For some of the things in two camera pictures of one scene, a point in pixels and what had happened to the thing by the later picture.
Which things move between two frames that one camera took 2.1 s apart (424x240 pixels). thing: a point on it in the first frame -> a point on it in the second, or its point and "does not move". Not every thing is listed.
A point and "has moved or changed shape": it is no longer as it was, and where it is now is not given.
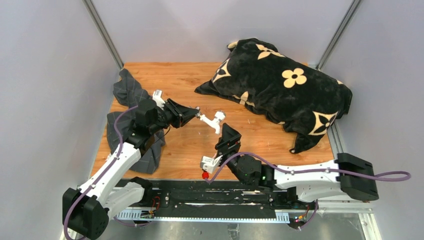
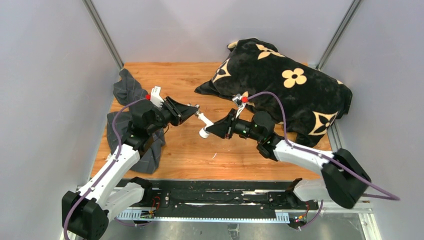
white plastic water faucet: x=215 y=123 has moved or changed shape
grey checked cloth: x=129 y=93 does not move
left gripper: x=181 y=114 does not move
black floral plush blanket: x=303 y=101 does not move
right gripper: x=229 y=141 -> x=225 y=128
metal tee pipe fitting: x=198 y=113 does not move
